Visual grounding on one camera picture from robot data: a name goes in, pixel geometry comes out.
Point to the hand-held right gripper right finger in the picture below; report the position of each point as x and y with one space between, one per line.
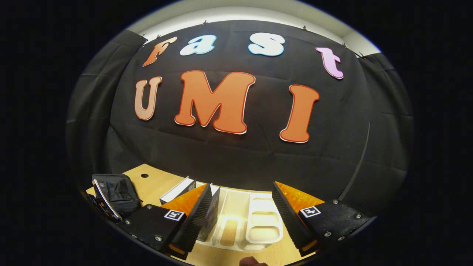
290 221

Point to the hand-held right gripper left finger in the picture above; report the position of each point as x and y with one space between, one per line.
197 218

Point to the dark blue cover book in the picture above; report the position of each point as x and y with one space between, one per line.
210 221

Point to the black schoolbag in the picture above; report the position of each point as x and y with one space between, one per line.
120 192

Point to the grey portrait cover book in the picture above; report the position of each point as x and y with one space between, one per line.
177 192

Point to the white bookshelf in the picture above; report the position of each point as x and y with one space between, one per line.
236 207

